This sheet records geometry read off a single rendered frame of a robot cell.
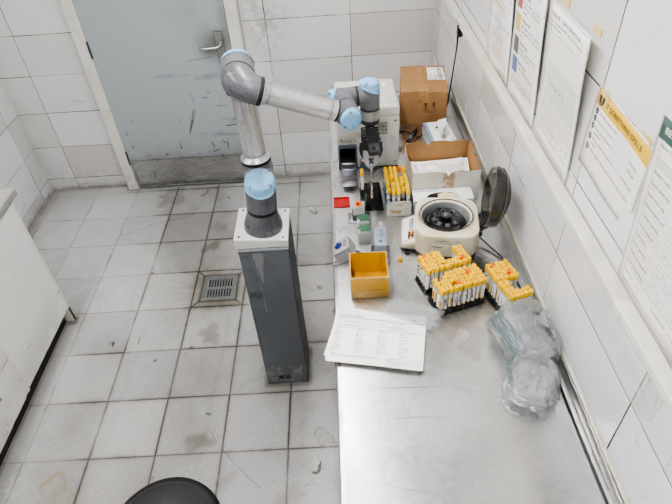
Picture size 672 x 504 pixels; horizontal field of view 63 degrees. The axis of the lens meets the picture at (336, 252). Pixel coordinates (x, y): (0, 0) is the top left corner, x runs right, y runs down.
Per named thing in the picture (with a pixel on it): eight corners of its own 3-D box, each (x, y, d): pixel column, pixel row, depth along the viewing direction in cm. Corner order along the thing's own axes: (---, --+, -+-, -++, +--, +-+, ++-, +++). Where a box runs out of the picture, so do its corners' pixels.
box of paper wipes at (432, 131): (422, 134, 273) (423, 110, 264) (445, 131, 273) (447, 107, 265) (432, 157, 255) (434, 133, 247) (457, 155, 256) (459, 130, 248)
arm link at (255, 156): (247, 198, 215) (216, 64, 179) (245, 177, 226) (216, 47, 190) (277, 193, 216) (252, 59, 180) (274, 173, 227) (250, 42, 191)
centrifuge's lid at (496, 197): (491, 151, 196) (514, 154, 195) (474, 207, 213) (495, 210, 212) (496, 186, 180) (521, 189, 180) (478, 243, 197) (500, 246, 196)
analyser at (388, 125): (337, 138, 273) (333, 81, 254) (392, 135, 273) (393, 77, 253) (338, 173, 250) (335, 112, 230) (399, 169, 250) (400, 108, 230)
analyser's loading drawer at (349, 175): (340, 161, 254) (340, 151, 250) (355, 160, 254) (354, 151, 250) (342, 187, 238) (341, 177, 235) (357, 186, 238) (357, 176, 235)
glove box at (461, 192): (411, 203, 230) (411, 185, 223) (468, 200, 229) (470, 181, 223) (415, 222, 220) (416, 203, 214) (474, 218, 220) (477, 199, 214)
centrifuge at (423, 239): (402, 218, 223) (402, 194, 215) (476, 221, 219) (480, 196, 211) (399, 258, 205) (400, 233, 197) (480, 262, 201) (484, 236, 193)
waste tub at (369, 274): (349, 273, 200) (348, 252, 194) (386, 271, 200) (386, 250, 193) (350, 299, 190) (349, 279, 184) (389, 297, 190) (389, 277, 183)
